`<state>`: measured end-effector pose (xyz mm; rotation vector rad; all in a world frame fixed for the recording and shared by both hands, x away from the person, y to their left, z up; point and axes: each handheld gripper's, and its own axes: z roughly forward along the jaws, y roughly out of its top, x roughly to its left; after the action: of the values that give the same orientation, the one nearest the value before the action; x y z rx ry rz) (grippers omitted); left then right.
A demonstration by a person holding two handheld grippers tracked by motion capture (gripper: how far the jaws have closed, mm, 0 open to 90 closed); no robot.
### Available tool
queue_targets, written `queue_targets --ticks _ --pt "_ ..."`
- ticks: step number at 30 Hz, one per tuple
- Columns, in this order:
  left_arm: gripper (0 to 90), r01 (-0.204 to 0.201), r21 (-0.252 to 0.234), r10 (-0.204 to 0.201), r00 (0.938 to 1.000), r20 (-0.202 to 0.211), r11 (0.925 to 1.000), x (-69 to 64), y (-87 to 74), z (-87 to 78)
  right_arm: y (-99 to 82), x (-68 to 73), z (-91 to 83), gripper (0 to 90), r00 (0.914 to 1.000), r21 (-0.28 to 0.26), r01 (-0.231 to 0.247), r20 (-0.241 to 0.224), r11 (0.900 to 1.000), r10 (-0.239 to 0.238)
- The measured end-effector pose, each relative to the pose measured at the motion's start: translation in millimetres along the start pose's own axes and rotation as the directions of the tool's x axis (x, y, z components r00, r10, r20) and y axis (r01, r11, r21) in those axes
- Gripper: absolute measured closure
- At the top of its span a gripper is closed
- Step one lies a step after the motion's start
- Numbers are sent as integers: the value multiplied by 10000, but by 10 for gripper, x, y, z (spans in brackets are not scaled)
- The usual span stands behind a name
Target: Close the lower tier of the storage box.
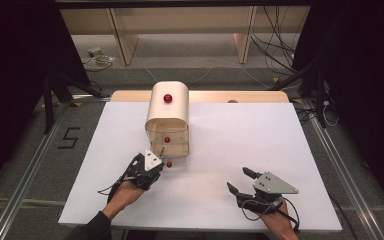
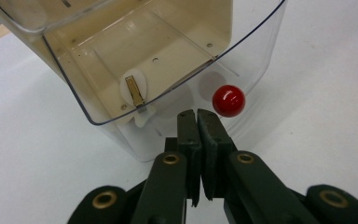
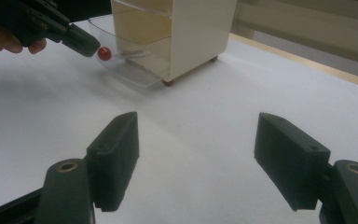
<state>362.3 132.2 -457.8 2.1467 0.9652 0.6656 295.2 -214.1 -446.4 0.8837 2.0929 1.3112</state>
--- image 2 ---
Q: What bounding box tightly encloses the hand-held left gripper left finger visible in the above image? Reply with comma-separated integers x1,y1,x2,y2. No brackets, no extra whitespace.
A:
176,108,204,208

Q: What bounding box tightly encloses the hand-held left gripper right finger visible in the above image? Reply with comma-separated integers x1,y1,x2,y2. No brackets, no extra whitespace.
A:
197,107,238,202

